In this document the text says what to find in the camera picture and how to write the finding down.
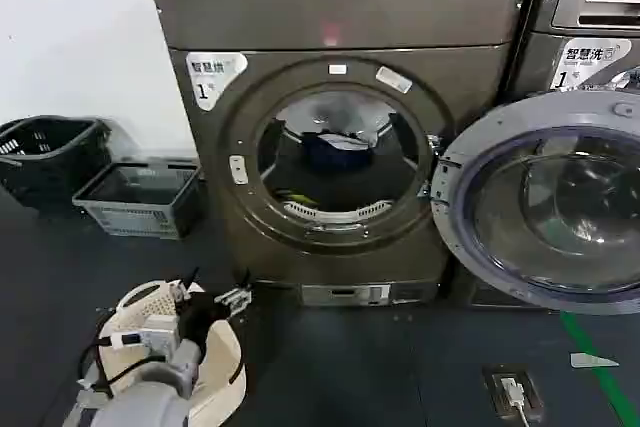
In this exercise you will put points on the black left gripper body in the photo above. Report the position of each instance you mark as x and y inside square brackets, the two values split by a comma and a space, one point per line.
[200, 317]

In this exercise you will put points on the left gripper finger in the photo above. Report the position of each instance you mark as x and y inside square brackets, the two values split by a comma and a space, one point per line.
[181, 293]
[235, 297]

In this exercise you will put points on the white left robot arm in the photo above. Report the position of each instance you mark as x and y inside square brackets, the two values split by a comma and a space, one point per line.
[135, 397]

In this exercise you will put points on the grey plastic crate basket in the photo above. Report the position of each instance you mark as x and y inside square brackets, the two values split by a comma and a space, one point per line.
[135, 217]

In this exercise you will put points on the yellow-green garment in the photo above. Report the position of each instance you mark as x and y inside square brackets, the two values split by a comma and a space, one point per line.
[295, 195]

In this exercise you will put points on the white lint filter grille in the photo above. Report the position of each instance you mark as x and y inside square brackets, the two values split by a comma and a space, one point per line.
[330, 214]

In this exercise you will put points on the blue garment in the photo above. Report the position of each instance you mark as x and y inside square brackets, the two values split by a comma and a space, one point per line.
[335, 157]

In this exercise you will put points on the black plastic basket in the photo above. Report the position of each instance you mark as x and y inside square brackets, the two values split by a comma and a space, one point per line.
[45, 167]

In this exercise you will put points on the white garment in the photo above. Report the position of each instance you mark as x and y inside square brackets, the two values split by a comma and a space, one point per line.
[337, 141]

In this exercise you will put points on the white number label sticker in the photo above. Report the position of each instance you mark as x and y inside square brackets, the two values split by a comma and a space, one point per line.
[585, 64]
[212, 79]

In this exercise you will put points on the floor socket box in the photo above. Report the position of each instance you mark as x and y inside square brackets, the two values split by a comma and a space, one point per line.
[495, 397]

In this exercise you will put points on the round glass dryer door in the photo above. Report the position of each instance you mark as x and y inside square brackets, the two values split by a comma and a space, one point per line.
[505, 227]

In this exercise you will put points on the grey dryer with round opening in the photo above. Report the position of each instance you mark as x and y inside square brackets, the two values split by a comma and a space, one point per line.
[325, 22]

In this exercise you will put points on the pale triangular floor sticker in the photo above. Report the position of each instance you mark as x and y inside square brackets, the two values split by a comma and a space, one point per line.
[590, 360]

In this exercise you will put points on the green floor tape strip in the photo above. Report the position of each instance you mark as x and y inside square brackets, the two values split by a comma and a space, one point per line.
[600, 372]

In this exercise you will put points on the grey washing machine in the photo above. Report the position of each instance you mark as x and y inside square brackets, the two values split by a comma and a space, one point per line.
[540, 62]

